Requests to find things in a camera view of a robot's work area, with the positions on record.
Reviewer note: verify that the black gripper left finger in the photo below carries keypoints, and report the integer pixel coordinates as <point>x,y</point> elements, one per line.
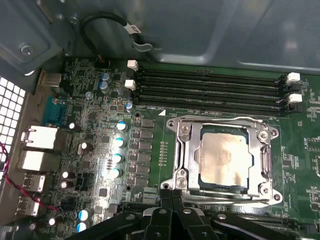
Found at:
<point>160,225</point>

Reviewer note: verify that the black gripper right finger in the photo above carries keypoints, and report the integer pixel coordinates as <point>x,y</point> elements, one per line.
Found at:
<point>192,225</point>

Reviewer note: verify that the thin metal locking lever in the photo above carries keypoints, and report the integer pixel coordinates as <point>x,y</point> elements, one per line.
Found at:
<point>237,118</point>
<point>232,200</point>

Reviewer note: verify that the silver square CPU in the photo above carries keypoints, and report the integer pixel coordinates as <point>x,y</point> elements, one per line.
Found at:
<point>222,160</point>

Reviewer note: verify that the metal CPU socket cover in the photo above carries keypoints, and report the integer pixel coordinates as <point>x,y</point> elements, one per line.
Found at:
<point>192,150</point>

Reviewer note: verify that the CPU socket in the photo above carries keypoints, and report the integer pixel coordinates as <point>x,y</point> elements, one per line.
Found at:
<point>186,135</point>

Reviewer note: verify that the RAM slot with white clips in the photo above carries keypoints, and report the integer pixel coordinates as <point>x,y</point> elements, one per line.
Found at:
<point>212,73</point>
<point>212,94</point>

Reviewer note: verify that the green motherboard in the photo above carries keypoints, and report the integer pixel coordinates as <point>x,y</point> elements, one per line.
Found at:
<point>157,140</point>

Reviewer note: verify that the silver USB port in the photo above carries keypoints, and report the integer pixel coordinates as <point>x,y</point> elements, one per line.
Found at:
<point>28,206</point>
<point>33,181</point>

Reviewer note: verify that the silver metal port block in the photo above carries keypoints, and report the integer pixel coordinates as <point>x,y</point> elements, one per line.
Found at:
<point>40,136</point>
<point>37,160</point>

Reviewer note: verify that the blue serial port connector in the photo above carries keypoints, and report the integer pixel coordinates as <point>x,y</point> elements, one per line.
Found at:
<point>53,112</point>

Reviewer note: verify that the open black PC case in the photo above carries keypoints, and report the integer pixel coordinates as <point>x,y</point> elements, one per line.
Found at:
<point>175,30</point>

